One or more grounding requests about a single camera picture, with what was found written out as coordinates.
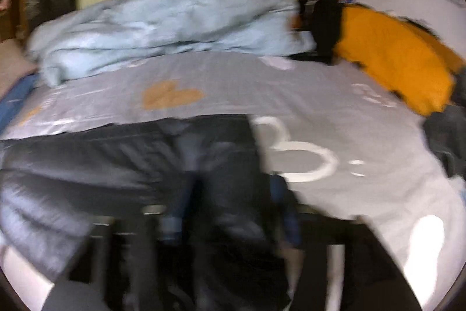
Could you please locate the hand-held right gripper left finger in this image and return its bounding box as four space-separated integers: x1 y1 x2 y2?
42 205 183 311

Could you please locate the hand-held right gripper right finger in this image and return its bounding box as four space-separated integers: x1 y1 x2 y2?
270 174 423 311

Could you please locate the black puffer jacket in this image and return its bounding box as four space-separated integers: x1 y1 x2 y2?
0 114 303 311

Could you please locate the grey printed bed sheet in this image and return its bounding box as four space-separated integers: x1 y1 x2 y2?
0 50 466 311

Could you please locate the dark grey garment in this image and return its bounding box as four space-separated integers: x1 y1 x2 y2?
422 71 466 180

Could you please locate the yellow garment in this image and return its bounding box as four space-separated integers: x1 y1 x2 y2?
333 3 466 117

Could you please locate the black garment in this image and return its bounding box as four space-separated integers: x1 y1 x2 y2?
289 0 345 66

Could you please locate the blue pillow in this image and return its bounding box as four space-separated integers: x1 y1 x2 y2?
0 72 40 133

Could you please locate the light blue duvet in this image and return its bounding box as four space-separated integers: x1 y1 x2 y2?
25 0 315 87

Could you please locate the pink pillow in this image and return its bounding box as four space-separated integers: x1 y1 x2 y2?
0 39 37 98

